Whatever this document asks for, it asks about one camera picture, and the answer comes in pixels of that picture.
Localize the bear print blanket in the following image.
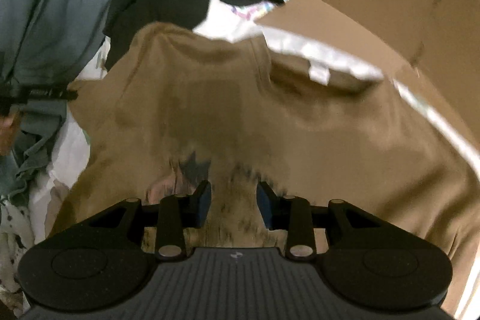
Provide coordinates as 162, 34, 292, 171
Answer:
28, 0, 480, 320

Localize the black clothes pile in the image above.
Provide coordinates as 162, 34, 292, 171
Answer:
103, 0, 286, 71

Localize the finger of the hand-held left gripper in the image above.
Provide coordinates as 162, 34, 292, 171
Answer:
0, 87, 78, 107

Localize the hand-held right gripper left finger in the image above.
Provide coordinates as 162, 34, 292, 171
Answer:
90, 181, 212, 261

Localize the grey garment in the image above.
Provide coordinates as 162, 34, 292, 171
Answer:
0, 0, 130, 201

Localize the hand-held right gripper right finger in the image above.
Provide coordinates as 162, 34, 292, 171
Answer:
257, 182, 380, 261

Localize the person's left hand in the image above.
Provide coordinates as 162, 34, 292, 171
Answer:
0, 111, 24, 156

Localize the brown shirt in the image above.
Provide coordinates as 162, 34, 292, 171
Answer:
49, 22, 480, 306

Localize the spotted white cloth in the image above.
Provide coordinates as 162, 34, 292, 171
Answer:
0, 196, 49, 317

